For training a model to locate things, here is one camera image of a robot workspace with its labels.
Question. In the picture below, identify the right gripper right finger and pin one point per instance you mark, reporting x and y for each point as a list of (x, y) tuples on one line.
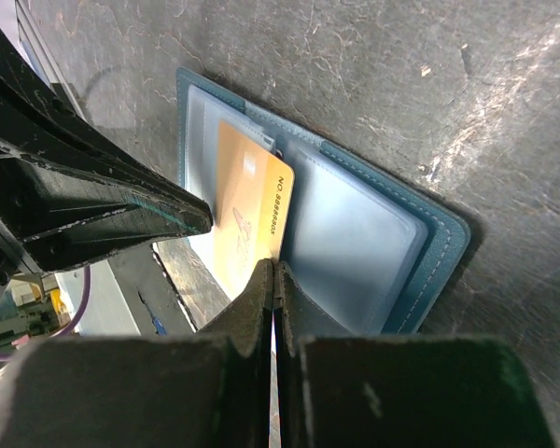
[(340, 390)]

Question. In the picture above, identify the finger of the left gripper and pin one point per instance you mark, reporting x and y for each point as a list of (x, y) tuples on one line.
[(68, 195)]

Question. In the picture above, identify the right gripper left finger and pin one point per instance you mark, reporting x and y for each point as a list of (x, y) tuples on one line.
[(208, 389)]

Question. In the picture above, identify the blue leather card holder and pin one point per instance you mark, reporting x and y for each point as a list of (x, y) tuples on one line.
[(372, 252)]

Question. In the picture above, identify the gold credit card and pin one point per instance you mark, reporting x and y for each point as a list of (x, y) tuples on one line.
[(253, 191)]

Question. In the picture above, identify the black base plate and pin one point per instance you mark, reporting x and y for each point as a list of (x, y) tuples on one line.
[(148, 290)]

